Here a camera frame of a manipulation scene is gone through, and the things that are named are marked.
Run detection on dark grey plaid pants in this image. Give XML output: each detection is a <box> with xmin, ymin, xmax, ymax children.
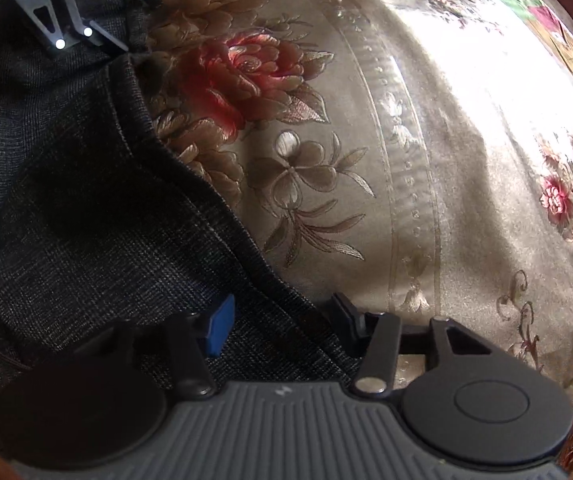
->
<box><xmin>0</xmin><ymin>4</ymin><xmax>357</xmax><ymax>389</ymax></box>

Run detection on floral satin bedspread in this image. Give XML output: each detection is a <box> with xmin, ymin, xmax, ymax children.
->
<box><xmin>149</xmin><ymin>0</ymin><xmax>573</xmax><ymax>471</ymax></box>

